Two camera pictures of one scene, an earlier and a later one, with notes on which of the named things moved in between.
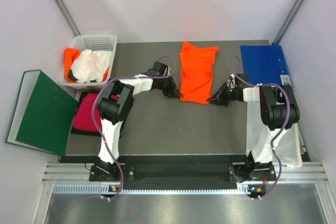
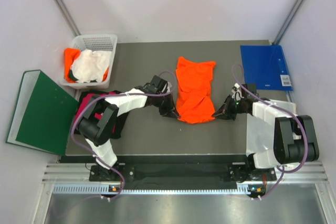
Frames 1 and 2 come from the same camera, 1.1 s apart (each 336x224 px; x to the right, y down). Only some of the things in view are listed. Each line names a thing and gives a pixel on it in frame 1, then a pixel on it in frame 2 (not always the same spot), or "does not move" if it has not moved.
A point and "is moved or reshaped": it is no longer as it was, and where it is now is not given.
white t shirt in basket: x=91 y=66 does not move
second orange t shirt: x=70 y=55 does not move
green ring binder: x=43 y=114 does not move
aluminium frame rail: x=80 y=173 does not move
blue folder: x=265 y=64 does not move
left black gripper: x=172 y=91 to x=170 y=110
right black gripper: x=219 y=97 to x=224 y=112
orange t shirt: x=196 y=74 is moved or reshaped
